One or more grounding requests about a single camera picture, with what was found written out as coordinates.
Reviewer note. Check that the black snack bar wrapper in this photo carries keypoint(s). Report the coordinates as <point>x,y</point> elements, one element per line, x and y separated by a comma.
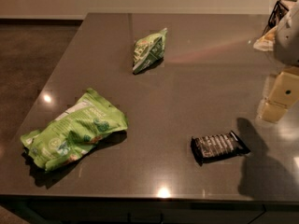
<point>218,147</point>

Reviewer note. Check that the black wire basket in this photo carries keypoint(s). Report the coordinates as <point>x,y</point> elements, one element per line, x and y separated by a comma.
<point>280,9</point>

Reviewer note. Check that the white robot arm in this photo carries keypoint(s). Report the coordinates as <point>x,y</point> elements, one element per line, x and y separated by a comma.
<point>286,48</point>

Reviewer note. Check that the large green rice chip bag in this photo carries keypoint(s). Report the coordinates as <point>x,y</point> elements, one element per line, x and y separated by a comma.
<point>74,133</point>

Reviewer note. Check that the small green jalapeno chip bag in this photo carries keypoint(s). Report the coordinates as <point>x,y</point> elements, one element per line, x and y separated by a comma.
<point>149,50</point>

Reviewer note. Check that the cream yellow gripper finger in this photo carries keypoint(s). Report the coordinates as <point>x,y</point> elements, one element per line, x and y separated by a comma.
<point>284,93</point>

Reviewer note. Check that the pale yellow snack bag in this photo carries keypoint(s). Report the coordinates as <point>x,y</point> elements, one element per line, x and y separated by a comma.
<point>266,42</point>

